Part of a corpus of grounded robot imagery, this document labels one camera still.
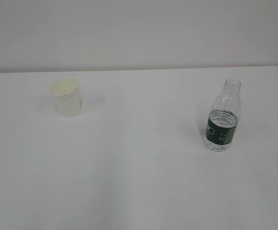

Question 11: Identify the white paper cup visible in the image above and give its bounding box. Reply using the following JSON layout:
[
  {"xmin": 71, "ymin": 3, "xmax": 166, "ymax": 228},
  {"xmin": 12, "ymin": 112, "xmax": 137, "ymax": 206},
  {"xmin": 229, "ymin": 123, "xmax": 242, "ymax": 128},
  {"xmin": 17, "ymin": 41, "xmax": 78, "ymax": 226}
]
[{"xmin": 51, "ymin": 79, "xmax": 81, "ymax": 118}]

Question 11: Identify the clear water bottle green label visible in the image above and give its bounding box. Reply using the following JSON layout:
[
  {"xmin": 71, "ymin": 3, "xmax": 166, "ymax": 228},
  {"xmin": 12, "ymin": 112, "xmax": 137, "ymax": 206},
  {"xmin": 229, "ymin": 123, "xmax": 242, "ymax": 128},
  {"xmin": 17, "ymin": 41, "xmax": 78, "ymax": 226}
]
[{"xmin": 203, "ymin": 78, "xmax": 241, "ymax": 152}]

